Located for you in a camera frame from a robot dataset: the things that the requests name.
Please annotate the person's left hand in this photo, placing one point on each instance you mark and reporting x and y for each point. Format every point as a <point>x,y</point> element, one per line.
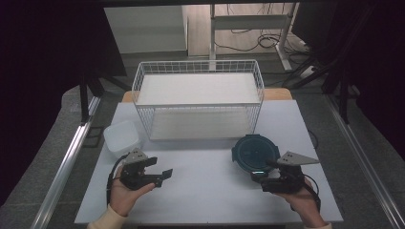
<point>122,197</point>

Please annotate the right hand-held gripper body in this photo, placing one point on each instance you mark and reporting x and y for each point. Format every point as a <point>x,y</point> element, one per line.
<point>288,181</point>

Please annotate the white metal desk frame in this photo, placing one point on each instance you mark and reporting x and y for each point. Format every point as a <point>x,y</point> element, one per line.
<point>248,22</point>

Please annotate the white rectangular plastic container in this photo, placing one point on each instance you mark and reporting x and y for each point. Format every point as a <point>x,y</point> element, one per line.
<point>121,136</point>

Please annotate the person's right hand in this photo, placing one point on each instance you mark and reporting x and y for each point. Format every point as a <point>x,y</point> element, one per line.
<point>305,205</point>

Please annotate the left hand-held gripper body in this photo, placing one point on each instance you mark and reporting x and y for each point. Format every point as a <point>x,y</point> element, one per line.
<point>135,173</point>

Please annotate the black square floor frame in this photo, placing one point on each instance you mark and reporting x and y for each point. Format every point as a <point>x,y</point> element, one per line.
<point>85,143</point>

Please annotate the white power strip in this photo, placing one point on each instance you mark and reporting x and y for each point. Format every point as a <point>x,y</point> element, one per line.
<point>307,71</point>

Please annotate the black metal stand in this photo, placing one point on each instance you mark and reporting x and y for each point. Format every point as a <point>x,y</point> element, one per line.
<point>83,98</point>

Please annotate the aluminium rail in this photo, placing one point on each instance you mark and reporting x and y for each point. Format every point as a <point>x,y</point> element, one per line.
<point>65,165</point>
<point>366,165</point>

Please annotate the white cabinet panel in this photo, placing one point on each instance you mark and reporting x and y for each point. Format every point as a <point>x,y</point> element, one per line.
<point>146,28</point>

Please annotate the round container dark blue lid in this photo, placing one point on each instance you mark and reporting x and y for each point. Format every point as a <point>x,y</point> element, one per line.
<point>253,152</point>

